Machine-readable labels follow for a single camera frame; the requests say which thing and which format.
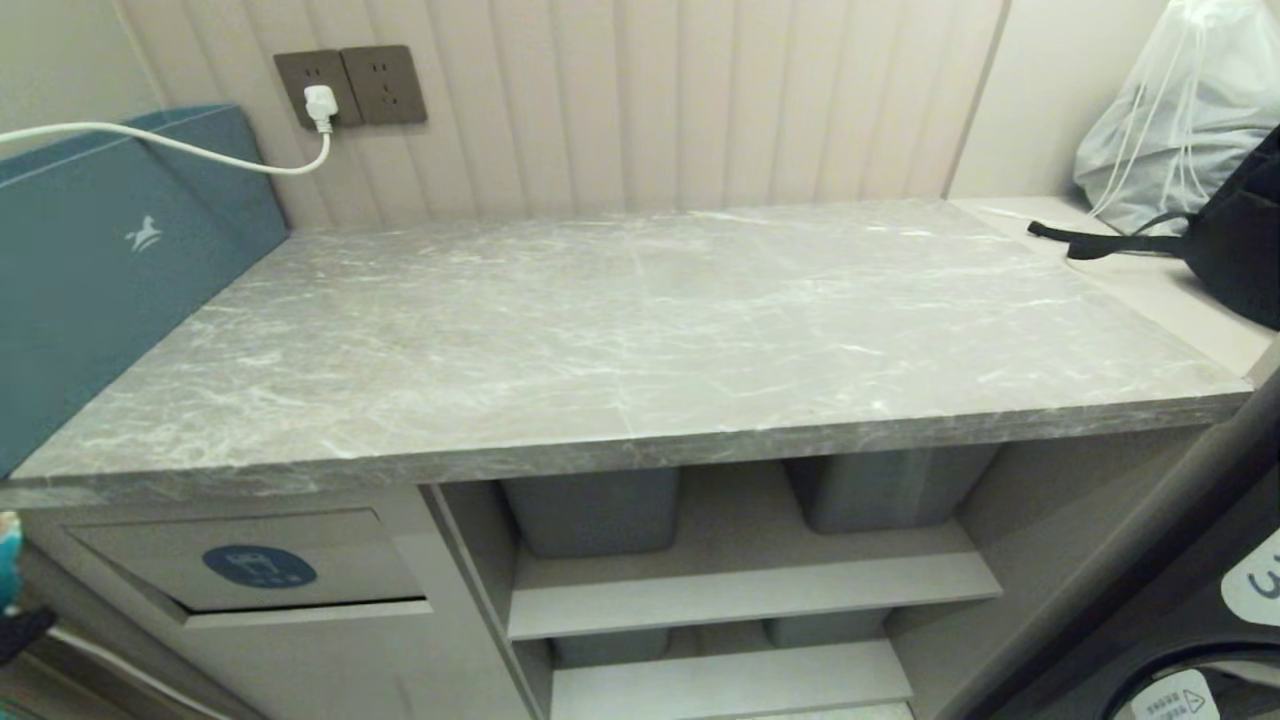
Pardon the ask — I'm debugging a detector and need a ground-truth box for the black bag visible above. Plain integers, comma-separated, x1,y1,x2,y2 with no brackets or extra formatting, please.
1027,124,1280,332

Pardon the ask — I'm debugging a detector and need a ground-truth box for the teal box with horse logo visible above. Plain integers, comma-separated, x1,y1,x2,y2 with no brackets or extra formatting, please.
0,104,292,479

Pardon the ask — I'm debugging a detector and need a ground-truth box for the brown wall socket with plug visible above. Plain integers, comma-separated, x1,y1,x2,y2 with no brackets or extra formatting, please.
273,49,363,131

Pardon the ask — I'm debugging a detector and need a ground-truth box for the beige cabinet shelf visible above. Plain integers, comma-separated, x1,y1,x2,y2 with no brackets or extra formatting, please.
548,640,914,720
505,548,1004,642

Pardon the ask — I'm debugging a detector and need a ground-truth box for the white power cable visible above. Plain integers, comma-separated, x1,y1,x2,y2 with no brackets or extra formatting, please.
0,122,332,177

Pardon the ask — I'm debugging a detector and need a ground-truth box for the teal and black object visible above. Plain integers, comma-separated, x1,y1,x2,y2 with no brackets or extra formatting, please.
0,512,59,665

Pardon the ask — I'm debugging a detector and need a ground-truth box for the white drawstring bag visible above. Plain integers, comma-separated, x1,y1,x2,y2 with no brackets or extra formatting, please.
1073,0,1280,238

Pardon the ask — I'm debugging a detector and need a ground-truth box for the beige counter cabinet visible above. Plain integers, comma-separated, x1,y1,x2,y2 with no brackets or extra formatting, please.
0,425,1251,720

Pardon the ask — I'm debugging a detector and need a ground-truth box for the grey storage bin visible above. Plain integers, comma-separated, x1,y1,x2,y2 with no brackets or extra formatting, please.
763,608,893,650
499,466,683,560
549,627,672,669
782,444,1001,535

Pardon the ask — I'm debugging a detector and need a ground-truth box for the beige trash bin flap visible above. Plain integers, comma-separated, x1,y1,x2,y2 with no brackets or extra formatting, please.
65,507,435,629

